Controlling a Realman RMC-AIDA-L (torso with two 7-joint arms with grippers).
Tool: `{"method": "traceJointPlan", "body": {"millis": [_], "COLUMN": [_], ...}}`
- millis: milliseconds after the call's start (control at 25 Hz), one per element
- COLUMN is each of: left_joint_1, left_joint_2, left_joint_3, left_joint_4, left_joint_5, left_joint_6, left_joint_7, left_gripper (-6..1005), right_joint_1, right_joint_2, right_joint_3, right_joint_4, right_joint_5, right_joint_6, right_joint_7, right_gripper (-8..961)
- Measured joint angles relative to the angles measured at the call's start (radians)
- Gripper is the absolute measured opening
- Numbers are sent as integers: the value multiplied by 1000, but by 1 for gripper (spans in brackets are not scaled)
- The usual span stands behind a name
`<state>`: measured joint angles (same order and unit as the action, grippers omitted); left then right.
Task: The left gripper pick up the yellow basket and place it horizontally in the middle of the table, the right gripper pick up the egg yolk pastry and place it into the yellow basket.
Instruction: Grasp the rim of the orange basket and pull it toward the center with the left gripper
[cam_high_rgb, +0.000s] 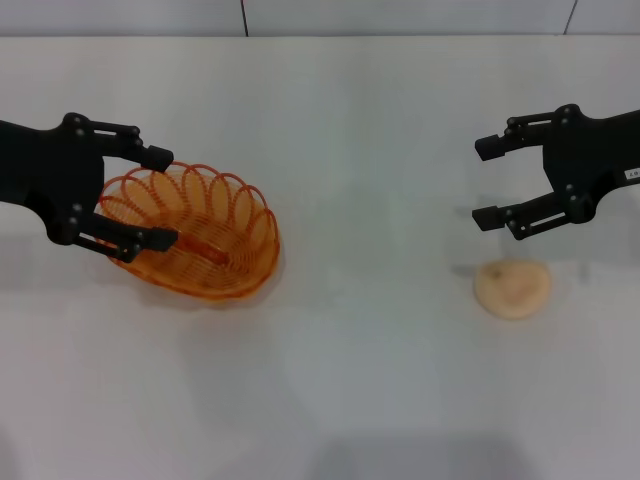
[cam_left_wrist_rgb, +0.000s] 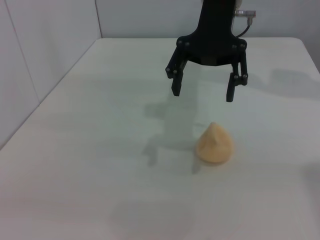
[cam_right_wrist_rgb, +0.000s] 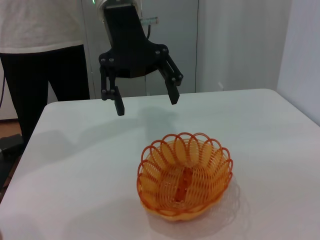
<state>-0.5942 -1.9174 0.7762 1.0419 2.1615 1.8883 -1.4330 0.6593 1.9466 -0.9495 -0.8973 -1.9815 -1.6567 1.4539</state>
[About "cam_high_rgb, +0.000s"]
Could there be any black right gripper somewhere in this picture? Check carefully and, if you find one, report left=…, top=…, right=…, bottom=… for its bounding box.
left=471, top=104, right=640, bottom=243

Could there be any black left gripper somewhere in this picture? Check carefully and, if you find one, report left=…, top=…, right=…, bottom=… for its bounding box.
left=0, top=113, right=180, bottom=264

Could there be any orange woven plastic basket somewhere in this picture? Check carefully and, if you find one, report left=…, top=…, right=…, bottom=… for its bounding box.
left=94, top=160, right=281, bottom=301

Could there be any round beige bread bun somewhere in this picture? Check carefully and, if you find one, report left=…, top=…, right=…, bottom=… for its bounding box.
left=473, top=258, right=553, bottom=320

